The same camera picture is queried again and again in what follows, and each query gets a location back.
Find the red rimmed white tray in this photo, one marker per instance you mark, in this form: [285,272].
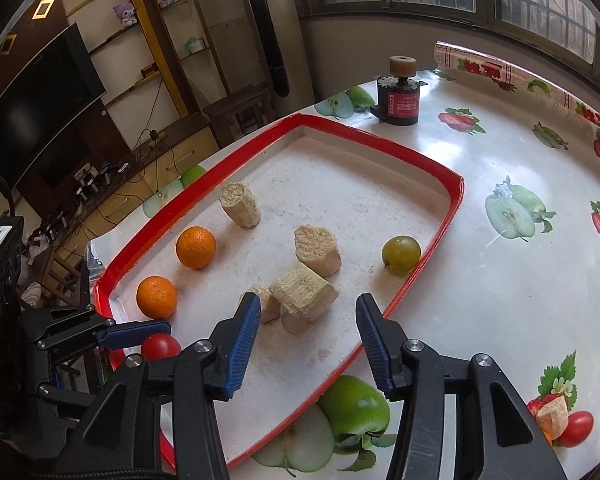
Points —
[355,185]

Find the tall black curved panel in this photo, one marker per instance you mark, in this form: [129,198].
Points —
[265,25]

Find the green plum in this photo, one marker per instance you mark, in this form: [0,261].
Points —
[401,255]

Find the square gold wall light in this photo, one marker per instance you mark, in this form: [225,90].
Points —
[7,43]
[42,8]

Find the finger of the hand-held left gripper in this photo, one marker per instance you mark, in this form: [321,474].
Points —
[65,395]
[135,332]

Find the purple plush toy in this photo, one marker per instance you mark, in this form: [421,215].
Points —
[125,12]

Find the black motor with red label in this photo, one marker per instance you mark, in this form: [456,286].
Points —
[399,102]

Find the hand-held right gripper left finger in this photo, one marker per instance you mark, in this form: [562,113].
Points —
[242,345]

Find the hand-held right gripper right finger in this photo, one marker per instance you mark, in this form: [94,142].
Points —
[375,345]

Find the small peeled sugarcane piece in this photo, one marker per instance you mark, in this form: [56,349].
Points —
[269,302]

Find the wooden wall shelf unit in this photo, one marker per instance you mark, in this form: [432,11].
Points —
[155,35]

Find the dark wooden stool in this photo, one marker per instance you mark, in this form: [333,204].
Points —
[235,100]

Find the small white box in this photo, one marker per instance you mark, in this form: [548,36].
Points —
[167,2]
[195,46]

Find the wooden television cabinet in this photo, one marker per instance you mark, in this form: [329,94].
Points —
[180,160]

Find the row of black chargers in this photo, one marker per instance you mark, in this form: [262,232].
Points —
[100,177]

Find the red tomato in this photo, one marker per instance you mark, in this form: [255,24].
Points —
[161,347]
[577,428]

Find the black flat television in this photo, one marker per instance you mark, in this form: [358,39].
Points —
[35,110]

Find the fruit print tablecloth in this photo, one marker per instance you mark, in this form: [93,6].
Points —
[480,285]

